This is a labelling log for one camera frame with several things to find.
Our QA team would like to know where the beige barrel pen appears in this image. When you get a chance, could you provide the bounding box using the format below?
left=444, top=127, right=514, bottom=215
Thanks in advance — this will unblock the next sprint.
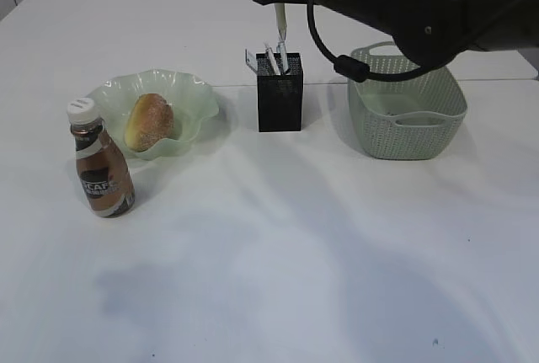
left=275, top=3, right=287, bottom=42

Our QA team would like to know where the grey blue gel pen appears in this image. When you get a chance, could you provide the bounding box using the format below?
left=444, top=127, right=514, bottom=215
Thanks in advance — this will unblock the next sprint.
left=276, top=40, right=290, bottom=75

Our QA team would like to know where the white grey patterned pen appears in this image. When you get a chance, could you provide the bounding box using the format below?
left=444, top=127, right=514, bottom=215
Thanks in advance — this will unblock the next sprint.
left=264, top=42, right=280, bottom=75

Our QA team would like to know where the clear plastic ruler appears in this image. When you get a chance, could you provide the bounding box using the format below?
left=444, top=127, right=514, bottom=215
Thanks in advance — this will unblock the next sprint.
left=244, top=49, right=259, bottom=75

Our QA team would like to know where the sugared bread roll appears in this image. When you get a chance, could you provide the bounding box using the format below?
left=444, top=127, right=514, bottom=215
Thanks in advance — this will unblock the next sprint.
left=124, top=93, right=173, bottom=152

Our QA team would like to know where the brown coffee drink bottle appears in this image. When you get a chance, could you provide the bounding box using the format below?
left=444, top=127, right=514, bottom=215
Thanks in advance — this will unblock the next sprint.
left=67, top=98, right=136, bottom=218

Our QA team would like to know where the green plastic woven basket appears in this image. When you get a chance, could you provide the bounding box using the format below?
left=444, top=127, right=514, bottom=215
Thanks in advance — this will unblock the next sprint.
left=348, top=67, right=467, bottom=161

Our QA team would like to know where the black mesh pen holder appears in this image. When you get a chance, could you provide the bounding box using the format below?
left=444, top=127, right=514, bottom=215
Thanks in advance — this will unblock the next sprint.
left=256, top=53, right=303, bottom=132

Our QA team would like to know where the green wavy glass plate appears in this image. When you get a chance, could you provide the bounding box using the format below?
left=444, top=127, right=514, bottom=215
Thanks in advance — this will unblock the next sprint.
left=88, top=69, right=219, bottom=161

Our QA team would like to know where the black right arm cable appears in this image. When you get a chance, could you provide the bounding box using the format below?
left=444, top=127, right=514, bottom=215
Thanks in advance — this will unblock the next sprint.
left=306, top=0, right=539, bottom=83

